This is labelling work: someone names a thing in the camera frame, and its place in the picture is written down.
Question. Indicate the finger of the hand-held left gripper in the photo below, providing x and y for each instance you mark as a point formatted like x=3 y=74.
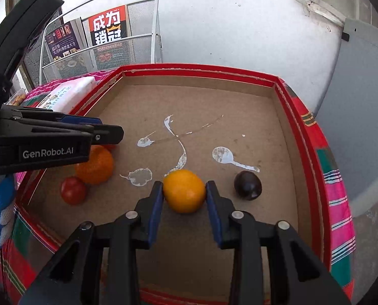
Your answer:
x=81 y=120
x=109 y=135

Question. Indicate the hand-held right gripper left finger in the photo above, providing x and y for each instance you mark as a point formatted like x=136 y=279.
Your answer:
x=155 y=208

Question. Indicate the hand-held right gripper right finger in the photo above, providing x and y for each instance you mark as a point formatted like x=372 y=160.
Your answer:
x=214 y=211

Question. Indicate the yellow-orange orange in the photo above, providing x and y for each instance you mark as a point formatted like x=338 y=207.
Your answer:
x=184 y=192

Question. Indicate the large orange with stem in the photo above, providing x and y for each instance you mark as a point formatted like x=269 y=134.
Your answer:
x=97 y=169

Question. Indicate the dark purple plum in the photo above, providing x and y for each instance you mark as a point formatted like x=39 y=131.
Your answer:
x=247 y=186

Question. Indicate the red cardboard box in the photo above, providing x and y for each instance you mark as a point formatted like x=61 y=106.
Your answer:
x=208 y=117

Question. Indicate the person's left hand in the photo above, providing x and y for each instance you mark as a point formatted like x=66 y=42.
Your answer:
x=0 y=213

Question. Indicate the pink white tissue pack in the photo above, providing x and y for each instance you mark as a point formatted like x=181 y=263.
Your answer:
x=68 y=95

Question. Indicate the clear plastic fruit container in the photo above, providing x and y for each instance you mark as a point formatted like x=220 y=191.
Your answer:
x=17 y=98

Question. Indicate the dark cookbook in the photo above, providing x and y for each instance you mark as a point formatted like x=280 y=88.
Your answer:
x=63 y=47

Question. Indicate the grey metal mesh chair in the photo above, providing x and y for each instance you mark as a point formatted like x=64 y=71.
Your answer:
x=141 y=50

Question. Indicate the red and black book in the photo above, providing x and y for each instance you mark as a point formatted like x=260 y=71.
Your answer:
x=108 y=25

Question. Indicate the plaid tablecloth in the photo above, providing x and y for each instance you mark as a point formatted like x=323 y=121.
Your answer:
x=338 y=197

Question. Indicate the grey folded panel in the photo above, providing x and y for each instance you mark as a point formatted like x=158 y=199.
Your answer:
x=360 y=101

